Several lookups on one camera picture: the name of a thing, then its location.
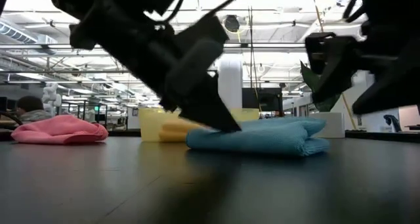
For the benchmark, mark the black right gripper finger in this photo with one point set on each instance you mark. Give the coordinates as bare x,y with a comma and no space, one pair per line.
390,92
328,63

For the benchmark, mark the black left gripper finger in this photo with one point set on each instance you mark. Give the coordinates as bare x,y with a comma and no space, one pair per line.
203,102
168,104

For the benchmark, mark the yellow translucent plastic bin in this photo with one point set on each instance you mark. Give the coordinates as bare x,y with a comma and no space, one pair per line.
149,125

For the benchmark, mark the blue microfiber towel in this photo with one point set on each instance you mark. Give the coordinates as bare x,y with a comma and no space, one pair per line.
262,138

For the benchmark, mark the pink microfiber towel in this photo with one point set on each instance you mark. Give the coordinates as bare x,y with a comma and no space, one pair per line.
59,130

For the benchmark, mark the black office chair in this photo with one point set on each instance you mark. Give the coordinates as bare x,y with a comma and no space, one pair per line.
392,122

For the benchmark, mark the black monitor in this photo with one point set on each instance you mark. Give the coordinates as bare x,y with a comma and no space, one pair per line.
262,99

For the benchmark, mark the snake plant in white pot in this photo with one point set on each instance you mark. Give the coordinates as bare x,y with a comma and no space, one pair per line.
334,125

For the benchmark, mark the person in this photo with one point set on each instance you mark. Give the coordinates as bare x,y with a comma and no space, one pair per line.
31,110

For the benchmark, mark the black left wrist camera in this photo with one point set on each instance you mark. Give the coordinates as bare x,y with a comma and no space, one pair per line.
203,30

